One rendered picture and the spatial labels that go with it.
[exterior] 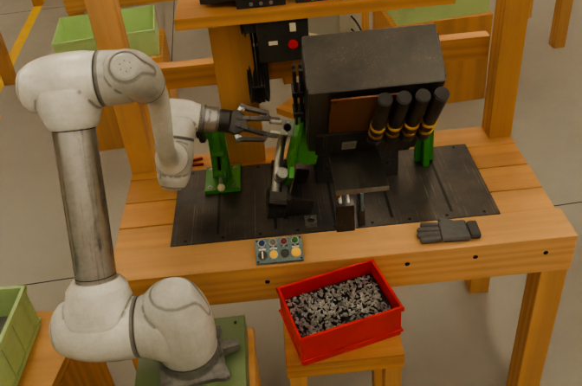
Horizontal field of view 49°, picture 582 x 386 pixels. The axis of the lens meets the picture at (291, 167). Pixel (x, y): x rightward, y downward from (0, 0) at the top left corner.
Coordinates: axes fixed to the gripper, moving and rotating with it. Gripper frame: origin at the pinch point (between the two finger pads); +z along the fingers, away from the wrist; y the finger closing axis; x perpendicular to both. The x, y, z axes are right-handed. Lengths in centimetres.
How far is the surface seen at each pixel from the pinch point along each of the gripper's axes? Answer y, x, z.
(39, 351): -77, 7, -66
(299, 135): -4.2, -10.9, 4.9
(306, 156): -9.1, -4.2, 8.9
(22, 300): -62, 3, -72
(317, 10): 35.9, -14.9, 6.5
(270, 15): 33.2, -12.2, -8.0
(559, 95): 92, 185, 215
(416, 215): -24, 0, 49
